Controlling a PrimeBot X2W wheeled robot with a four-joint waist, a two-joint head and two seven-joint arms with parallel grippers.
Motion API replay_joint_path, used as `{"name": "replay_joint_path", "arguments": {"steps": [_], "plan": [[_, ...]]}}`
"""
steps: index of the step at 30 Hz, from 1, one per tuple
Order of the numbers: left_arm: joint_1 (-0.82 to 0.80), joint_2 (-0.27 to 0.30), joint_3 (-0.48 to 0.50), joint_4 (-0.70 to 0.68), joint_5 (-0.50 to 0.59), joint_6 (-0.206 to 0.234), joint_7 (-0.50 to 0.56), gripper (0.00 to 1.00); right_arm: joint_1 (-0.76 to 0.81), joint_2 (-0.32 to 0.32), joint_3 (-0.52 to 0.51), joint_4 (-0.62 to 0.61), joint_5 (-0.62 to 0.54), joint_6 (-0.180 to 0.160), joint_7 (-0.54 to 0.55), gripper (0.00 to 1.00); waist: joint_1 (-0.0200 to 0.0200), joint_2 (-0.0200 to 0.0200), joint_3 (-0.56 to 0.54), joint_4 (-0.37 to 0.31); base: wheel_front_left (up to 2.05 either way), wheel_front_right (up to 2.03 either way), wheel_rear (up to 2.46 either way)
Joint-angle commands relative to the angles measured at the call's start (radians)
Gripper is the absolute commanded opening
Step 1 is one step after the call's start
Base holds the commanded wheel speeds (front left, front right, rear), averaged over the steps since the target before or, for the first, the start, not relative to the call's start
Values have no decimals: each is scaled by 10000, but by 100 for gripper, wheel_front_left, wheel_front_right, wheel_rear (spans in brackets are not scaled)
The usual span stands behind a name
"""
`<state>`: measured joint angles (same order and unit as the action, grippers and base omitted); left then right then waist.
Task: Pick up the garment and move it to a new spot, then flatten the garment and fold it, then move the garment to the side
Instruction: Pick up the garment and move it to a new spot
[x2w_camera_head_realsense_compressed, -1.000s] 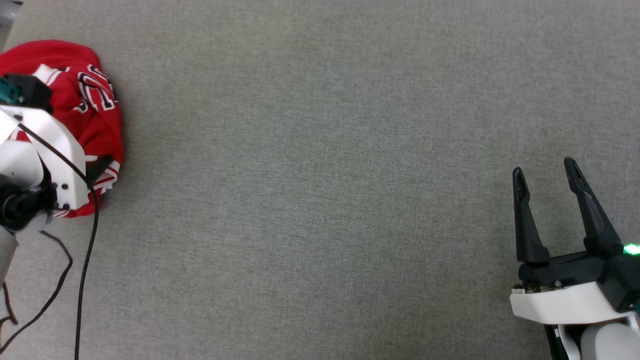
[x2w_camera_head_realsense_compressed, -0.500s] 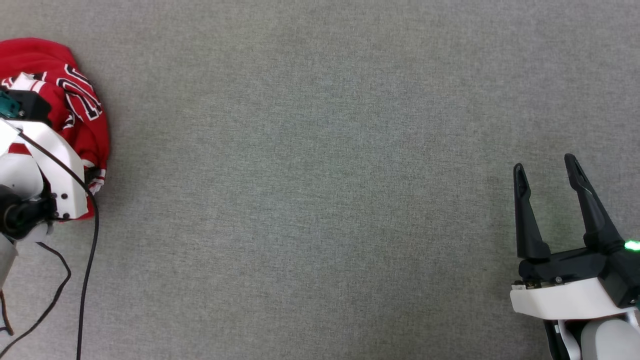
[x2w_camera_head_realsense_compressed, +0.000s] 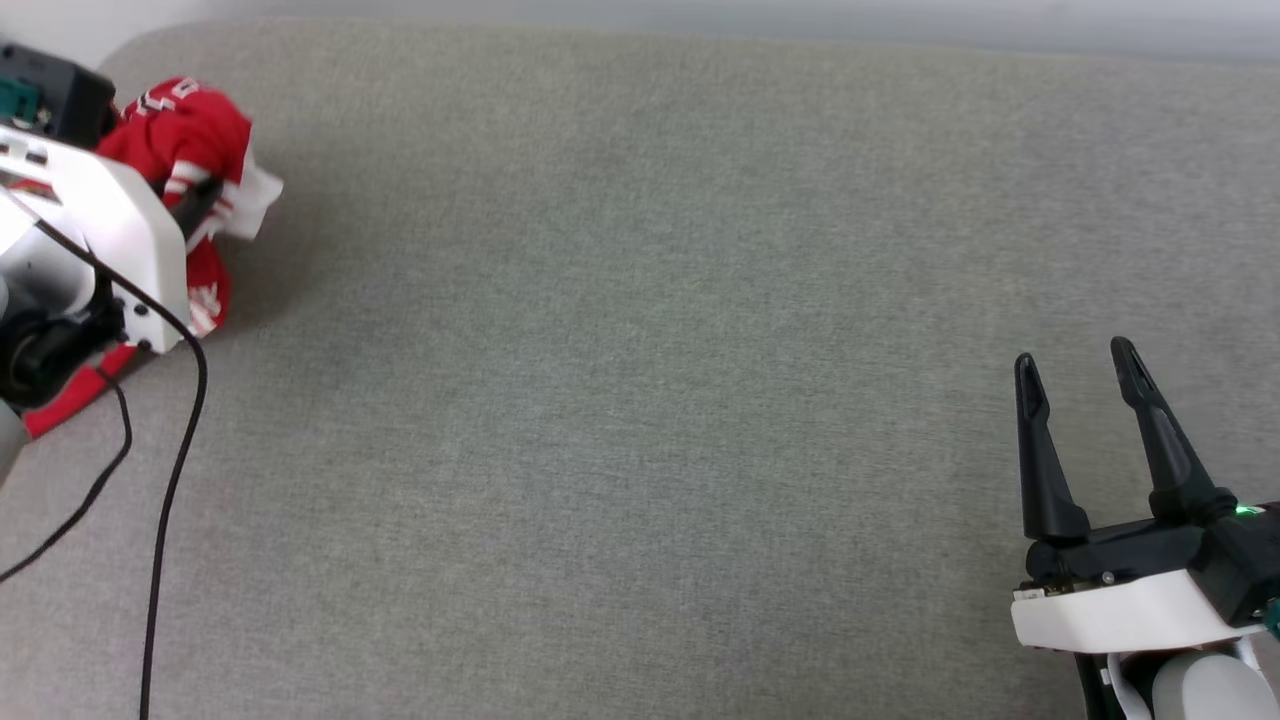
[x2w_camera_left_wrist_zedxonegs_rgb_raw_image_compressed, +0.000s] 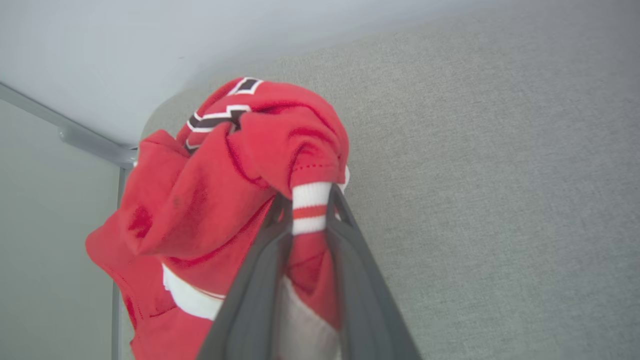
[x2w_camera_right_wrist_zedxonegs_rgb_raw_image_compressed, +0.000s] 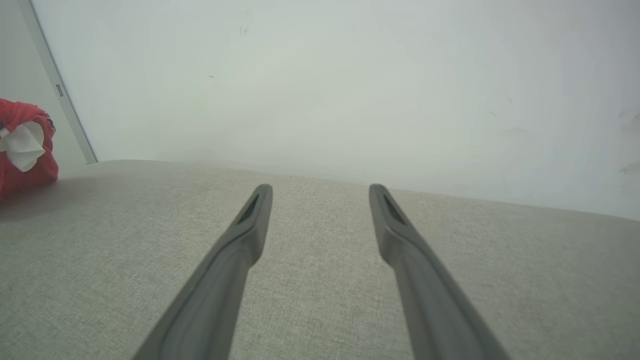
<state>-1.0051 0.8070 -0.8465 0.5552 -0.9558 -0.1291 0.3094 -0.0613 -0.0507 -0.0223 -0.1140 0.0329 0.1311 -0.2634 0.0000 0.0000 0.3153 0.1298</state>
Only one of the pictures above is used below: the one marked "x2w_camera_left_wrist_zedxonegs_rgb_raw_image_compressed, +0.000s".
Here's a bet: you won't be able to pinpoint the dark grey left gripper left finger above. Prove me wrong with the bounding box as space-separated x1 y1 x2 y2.
196 192 294 360

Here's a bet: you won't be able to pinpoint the grey fabric sofa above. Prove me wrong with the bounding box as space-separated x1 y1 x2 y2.
120 0 640 360

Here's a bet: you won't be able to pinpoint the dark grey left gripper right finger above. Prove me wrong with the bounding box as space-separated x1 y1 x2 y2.
325 184 422 360

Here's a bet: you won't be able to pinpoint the red basketball jersey white sleeves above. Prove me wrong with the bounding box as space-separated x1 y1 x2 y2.
85 76 351 360

